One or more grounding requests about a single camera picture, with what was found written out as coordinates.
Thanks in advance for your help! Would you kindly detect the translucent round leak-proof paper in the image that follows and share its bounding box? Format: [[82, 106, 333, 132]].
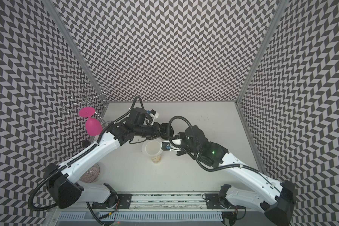
[[142, 139, 163, 157]]

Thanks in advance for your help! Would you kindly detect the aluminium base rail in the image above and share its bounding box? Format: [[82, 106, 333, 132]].
[[44, 189, 243, 226]]

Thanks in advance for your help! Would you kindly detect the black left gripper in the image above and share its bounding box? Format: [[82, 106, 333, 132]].
[[135, 122, 170, 140]]

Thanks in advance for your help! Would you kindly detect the black plastic cup lid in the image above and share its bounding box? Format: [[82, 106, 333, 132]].
[[160, 123, 174, 140]]

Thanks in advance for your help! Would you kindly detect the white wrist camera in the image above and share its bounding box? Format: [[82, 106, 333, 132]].
[[161, 141, 181, 152], [147, 109, 159, 121]]

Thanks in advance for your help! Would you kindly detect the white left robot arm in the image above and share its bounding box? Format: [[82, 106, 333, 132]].
[[27, 96, 162, 211]]

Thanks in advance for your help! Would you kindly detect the printed paper milk tea cup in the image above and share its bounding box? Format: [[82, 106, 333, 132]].
[[142, 139, 163, 163]]

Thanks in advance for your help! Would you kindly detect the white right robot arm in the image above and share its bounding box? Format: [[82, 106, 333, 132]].
[[166, 116, 297, 226]]

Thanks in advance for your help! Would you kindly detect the small black-capped spice jar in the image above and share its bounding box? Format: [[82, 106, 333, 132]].
[[82, 140, 91, 148]]

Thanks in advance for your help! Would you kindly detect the chrome wire glass rack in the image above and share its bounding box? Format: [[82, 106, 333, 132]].
[[62, 82, 109, 126]]

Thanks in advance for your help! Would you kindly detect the pink plastic wine glass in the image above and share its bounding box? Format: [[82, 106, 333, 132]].
[[78, 107, 103, 136]]

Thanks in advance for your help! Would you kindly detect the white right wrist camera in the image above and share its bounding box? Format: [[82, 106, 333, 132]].
[[161, 141, 181, 152]]

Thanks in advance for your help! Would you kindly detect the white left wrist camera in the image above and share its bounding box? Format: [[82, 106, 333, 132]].
[[147, 109, 159, 121]]

